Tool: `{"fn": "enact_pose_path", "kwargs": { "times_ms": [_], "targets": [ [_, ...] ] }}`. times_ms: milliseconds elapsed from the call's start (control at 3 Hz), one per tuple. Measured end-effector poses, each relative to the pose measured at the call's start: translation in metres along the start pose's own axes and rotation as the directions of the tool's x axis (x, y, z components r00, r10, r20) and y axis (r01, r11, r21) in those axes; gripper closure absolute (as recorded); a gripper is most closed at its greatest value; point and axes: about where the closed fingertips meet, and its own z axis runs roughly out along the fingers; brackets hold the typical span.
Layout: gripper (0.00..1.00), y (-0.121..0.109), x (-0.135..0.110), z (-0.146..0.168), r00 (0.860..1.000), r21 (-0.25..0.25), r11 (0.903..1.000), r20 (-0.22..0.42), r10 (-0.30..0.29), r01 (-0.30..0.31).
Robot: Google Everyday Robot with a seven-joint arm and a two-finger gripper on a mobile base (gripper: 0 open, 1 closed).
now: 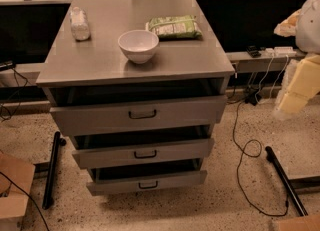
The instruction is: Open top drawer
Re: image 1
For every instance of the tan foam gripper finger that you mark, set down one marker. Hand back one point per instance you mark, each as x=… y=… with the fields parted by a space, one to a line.
x=287 y=27

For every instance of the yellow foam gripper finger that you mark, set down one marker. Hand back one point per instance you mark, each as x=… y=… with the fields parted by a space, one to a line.
x=300 y=83

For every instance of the grey top drawer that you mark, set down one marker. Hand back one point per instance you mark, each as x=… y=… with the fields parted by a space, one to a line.
x=138 y=116

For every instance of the grey drawer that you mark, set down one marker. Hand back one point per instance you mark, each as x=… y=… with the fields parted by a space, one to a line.
x=138 y=116
x=143 y=154
x=147 y=183

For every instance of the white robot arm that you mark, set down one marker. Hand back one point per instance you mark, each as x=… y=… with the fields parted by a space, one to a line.
x=307 y=36

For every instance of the grey middle drawer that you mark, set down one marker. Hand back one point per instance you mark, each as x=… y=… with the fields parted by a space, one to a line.
x=143 y=154

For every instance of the grey bottom drawer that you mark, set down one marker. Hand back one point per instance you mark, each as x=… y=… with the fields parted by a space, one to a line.
x=147 y=183

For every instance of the grey metal drawer cabinet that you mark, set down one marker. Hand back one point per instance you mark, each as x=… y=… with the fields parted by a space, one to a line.
x=96 y=72

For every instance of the white power strip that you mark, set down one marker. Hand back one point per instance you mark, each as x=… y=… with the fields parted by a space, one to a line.
x=281 y=51

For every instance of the black remote device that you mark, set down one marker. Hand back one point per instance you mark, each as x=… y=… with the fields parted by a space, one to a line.
x=253 y=51

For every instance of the black bar right floor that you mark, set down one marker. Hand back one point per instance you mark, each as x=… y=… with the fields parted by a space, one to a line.
x=271 y=157

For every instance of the green snack bag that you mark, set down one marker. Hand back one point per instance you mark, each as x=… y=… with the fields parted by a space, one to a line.
x=174 y=27

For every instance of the brown cardboard box right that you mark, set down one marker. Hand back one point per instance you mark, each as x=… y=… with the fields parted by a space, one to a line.
x=305 y=223

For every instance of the brown cardboard box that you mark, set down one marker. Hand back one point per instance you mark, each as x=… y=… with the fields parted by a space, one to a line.
x=15 y=183
x=305 y=223

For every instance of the white ceramic bowl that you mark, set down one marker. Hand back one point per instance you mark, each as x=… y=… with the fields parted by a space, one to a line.
x=139 y=46

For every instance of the clear plastic bottle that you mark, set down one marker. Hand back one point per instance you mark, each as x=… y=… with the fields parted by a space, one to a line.
x=79 y=24

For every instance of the brown cardboard box left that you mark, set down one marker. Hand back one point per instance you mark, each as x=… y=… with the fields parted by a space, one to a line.
x=15 y=183

